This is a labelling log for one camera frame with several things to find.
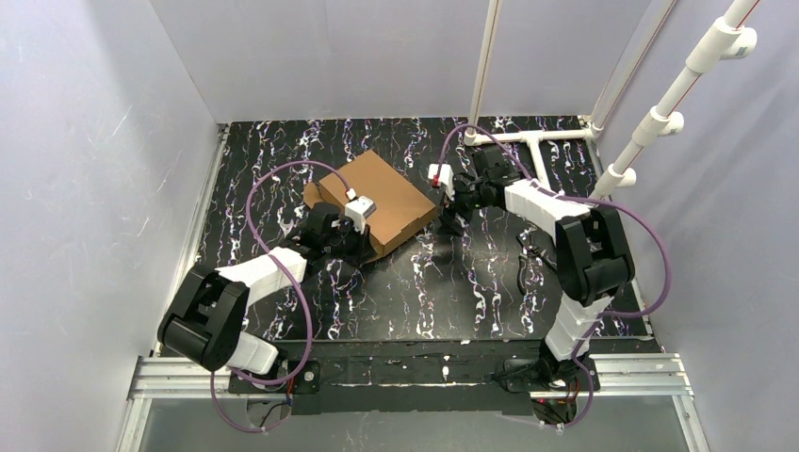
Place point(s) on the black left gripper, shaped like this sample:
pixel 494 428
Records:
pixel 349 234

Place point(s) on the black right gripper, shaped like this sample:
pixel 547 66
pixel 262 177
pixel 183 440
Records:
pixel 458 196

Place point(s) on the brown cardboard box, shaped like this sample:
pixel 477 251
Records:
pixel 401 210

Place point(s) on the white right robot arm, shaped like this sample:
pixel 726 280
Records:
pixel 592 257

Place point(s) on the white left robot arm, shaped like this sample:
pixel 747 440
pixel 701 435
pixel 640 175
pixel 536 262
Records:
pixel 204 320

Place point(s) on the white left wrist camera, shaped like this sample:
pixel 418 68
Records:
pixel 358 211

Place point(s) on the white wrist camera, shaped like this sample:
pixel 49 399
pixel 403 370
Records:
pixel 358 211
pixel 441 175

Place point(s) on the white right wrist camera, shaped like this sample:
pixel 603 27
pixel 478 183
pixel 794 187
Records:
pixel 441 175

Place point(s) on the black handled pliers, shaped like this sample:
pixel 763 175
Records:
pixel 531 262

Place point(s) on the white PVC pipe frame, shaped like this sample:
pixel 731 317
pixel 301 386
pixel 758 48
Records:
pixel 655 19

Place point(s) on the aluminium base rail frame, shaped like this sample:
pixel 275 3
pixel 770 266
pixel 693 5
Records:
pixel 487 375

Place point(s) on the white PVC camera pole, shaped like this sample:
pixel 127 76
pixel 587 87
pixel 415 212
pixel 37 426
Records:
pixel 726 38

